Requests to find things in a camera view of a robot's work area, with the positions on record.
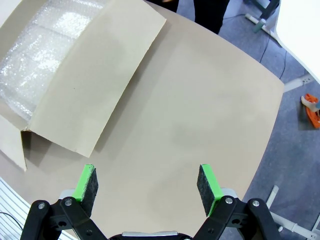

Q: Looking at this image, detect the white slatted panel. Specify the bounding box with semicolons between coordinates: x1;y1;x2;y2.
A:
0;176;76;240

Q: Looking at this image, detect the clear bubble wrap sheet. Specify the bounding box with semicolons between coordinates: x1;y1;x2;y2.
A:
0;0;108;123

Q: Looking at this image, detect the large open cardboard box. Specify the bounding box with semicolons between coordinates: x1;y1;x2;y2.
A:
0;0;168;172

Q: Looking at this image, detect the orange plastic floor object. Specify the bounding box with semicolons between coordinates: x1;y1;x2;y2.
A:
301;93;320;129

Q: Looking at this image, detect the right gripper black-green left finger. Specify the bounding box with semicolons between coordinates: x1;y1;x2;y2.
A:
19;163;111;240

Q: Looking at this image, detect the white metal floor frame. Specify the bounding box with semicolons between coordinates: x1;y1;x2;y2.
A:
264;184;320;237

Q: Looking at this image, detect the right gripper black-green right finger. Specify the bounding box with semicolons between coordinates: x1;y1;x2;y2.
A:
191;163;280;240

